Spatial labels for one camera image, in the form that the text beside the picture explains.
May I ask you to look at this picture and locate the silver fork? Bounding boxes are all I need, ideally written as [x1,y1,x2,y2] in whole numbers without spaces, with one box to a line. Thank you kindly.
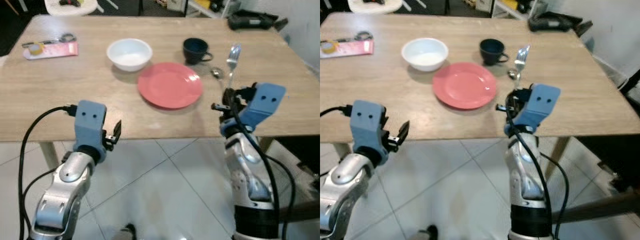
[226,43,242,92]
[513,45,531,92]

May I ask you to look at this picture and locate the white round stool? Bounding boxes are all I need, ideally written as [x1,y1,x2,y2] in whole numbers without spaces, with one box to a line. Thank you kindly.
[347,0,404,14]
[44,0,99,16]

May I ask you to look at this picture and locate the white storage shelf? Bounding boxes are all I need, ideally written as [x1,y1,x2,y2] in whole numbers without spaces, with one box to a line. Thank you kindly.
[166,0,238,19]
[462,0,548,21]

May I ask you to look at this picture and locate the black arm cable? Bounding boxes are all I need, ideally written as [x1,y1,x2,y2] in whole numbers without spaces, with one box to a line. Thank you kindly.
[320,104,354,119]
[505,99,571,240]
[18,104,78,240]
[227,99,297,240]

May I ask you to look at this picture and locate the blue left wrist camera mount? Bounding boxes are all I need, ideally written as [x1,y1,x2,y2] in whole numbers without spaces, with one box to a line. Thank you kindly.
[73,100,108,152]
[350,100,386,154]

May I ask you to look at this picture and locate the pink flat package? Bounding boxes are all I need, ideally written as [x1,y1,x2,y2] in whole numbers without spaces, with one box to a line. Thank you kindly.
[23,41,79,61]
[320,40,375,59]

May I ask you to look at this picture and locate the black robot foot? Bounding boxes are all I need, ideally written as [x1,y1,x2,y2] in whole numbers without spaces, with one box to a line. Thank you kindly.
[112,223,137,240]
[417,225,439,240]

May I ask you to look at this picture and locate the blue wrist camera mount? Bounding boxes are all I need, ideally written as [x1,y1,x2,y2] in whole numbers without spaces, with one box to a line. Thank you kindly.
[73,100,108,152]
[220,82,287,137]
[350,100,386,154]
[504,84,562,137]

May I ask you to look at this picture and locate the grey handled scissors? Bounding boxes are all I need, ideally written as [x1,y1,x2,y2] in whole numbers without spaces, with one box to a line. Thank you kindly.
[336,31,374,44]
[22,33,77,49]

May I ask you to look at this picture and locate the dark blue cup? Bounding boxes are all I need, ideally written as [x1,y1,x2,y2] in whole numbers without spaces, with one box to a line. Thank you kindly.
[182,38,214,66]
[479,38,510,66]

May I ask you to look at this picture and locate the black power tool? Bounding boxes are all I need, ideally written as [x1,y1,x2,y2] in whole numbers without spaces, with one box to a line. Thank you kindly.
[529,12,594,37]
[227,11,289,32]

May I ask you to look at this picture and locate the white bowl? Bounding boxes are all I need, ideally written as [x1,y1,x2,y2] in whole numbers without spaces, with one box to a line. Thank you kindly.
[401,37,449,72]
[106,38,153,72]

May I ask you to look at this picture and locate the dark wooden chair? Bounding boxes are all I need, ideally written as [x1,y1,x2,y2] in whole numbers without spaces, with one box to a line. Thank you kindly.
[552,69,640,226]

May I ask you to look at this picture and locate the red round plate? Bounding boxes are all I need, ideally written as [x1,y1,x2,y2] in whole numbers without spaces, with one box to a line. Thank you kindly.
[137,62,204,110]
[432,62,498,110]

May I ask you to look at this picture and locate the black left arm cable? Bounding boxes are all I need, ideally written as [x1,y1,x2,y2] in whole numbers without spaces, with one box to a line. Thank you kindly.
[18,104,78,240]
[320,104,354,119]

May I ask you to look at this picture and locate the wooden dining table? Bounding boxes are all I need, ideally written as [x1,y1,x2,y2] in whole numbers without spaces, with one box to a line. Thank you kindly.
[320,12,640,166]
[0,14,321,171]

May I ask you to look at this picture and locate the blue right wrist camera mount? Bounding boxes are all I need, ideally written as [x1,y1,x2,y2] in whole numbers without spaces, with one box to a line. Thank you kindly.
[504,84,562,137]
[220,82,287,137]

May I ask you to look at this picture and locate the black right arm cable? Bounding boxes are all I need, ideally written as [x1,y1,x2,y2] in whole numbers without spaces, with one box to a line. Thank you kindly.
[505,99,571,240]
[227,99,297,240]

